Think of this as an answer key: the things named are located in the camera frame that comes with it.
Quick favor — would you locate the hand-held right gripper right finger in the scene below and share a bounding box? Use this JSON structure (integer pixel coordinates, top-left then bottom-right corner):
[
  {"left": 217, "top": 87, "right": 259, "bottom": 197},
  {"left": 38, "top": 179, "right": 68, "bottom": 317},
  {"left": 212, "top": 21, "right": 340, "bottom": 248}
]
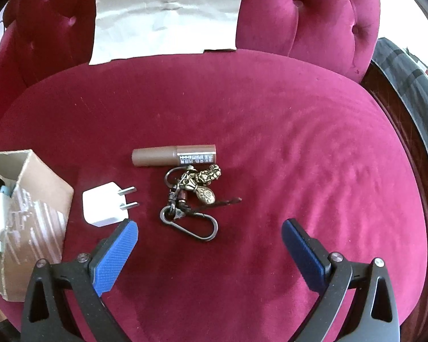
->
[{"left": 282, "top": 219, "right": 402, "bottom": 342}]

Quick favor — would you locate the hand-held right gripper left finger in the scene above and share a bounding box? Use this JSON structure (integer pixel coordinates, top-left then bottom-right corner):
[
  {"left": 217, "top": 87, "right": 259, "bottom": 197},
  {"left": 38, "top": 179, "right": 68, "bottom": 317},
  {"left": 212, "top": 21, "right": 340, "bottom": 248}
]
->
[{"left": 21, "top": 219, "right": 140, "bottom": 342}]

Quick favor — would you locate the large white charger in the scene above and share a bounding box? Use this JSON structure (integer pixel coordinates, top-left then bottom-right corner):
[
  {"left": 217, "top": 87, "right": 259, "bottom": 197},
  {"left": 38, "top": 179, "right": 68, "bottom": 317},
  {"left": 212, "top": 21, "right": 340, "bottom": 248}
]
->
[{"left": 0, "top": 192, "right": 15, "bottom": 254}]

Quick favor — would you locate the cardboard box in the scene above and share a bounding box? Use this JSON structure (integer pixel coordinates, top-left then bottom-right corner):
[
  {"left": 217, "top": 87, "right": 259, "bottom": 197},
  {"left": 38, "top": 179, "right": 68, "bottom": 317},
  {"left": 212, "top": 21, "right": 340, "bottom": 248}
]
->
[{"left": 0, "top": 149, "right": 75, "bottom": 303}]

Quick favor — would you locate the small white plug adapter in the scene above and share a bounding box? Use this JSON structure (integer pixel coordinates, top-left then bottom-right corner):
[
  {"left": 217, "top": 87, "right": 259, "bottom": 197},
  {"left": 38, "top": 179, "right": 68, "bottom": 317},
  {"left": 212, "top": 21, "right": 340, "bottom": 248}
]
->
[{"left": 82, "top": 182, "right": 140, "bottom": 229}]

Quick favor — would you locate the brass charm keychain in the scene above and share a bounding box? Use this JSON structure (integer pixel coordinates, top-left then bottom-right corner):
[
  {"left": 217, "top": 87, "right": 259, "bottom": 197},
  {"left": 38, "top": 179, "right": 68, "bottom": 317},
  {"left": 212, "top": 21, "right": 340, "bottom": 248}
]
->
[{"left": 160, "top": 164, "right": 242, "bottom": 243}]

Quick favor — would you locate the brown cosmetic tube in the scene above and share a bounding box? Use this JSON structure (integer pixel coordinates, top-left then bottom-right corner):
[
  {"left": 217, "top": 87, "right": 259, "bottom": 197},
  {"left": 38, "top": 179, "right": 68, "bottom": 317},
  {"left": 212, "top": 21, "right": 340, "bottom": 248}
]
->
[{"left": 132, "top": 144, "right": 217, "bottom": 167}]

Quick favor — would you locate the red velvet sofa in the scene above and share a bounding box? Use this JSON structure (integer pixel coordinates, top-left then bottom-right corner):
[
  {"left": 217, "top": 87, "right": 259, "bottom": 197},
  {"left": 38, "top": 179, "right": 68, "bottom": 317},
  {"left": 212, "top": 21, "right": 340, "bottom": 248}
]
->
[{"left": 0, "top": 0, "right": 428, "bottom": 342}]

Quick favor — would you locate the dark plaid cloth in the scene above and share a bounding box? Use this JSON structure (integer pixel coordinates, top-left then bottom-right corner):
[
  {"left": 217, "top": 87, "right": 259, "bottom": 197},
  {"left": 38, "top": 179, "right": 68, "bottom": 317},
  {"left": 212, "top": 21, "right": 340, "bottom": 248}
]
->
[{"left": 371, "top": 37, "right": 428, "bottom": 193}]

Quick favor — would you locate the white paper sheet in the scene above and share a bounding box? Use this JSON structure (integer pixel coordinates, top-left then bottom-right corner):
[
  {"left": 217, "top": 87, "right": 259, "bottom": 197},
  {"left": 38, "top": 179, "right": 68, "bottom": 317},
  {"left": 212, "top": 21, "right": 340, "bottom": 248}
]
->
[{"left": 89, "top": 0, "right": 250, "bottom": 66}]

